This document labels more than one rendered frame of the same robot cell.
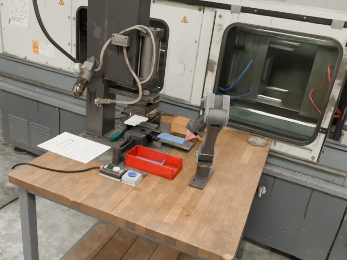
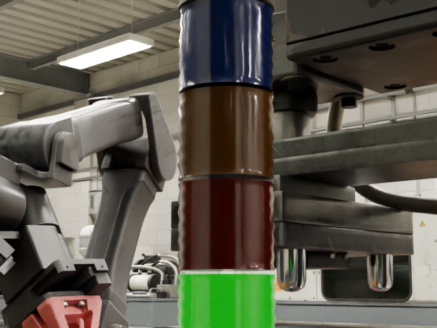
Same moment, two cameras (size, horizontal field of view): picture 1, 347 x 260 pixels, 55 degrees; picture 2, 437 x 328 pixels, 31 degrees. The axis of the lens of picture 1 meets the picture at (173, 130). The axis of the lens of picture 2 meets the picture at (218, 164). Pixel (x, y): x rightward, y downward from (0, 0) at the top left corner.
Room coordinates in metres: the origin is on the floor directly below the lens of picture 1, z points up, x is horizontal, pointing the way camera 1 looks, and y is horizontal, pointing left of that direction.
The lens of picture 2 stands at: (2.22, 0.34, 1.08)
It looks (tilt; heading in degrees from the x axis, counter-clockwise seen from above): 9 degrees up; 202
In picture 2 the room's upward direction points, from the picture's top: straight up
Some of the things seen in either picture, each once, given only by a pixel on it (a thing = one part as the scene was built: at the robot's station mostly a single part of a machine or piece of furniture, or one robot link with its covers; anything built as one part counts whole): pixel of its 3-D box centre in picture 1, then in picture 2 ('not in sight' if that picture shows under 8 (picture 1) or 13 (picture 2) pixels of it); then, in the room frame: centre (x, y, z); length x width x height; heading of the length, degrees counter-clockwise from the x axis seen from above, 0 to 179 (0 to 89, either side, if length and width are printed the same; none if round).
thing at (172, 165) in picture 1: (153, 161); not in sight; (1.40, 0.07, 0.93); 0.25 x 0.12 x 0.06; 71
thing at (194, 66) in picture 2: not in sight; (225, 53); (1.93, 0.22, 1.17); 0.04 x 0.04 x 0.03
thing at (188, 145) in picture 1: (180, 141); not in sight; (1.71, -0.05, 0.91); 0.17 x 0.16 x 0.02; 161
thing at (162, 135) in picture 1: (173, 136); not in sight; (1.57, 0.00, 1.00); 0.15 x 0.07 x 0.03; 72
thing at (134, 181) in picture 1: (131, 180); not in sight; (1.26, 0.15, 0.90); 0.07 x 0.07 x 0.06; 71
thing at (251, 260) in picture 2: not in sight; (226, 227); (1.93, 0.22, 1.10); 0.04 x 0.04 x 0.03
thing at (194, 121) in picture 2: not in sight; (225, 138); (1.93, 0.22, 1.14); 0.04 x 0.04 x 0.03
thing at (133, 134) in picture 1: (142, 129); not in sight; (1.64, 0.16, 0.98); 0.20 x 0.10 x 0.01; 161
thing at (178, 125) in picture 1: (193, 129); not in sight; (1.85, -0.12, 0.93); 0.25 x 0.13 x 0.08; 71
